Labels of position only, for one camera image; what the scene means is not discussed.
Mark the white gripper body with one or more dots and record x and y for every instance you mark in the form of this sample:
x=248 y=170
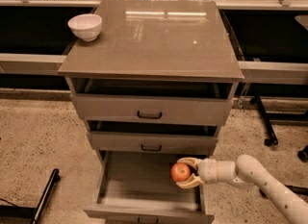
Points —
x=208 y=170

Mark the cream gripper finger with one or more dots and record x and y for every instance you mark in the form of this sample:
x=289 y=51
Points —
x=190 y=161
x=191 y=182

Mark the red apple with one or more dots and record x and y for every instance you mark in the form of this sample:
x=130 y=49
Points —
x=180 y=172

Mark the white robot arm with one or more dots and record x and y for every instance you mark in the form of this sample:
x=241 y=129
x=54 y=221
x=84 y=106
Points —
x=247 y=171

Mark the grey bottom drawer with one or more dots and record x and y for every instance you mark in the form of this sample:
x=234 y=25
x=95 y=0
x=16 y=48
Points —
x=137 y=187

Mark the grey drawer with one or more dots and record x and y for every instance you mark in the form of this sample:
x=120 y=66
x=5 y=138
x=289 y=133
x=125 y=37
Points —
x=137 y=187
x=132 y=101
x=152 y=137

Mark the grey drawer cabinet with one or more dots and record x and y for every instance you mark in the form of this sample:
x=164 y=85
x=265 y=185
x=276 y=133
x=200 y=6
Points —
x=171 y=41

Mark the grey middle drawer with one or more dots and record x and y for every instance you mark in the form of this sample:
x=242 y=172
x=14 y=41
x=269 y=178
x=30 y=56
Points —
x=152 y=137

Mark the grey top drawer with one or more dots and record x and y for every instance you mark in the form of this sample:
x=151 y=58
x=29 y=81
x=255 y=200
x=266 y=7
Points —
x=132 y=101

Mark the black stand leg right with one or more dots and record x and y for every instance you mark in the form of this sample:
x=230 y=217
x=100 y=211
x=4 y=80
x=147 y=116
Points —
x=271 y=140

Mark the black stand leg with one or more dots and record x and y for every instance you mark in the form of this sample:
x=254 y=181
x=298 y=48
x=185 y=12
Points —
x=53 y=179
x=271 y=140

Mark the black caster wheel far right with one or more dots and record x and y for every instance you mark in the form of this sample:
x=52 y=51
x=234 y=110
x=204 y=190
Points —
x=303 y=154

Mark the black stand leg left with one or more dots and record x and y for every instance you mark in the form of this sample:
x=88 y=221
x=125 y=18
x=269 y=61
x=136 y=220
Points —
x=53 y=179

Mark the white ceramic bowl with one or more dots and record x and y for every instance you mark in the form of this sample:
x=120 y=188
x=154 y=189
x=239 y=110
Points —
x=86 y=26

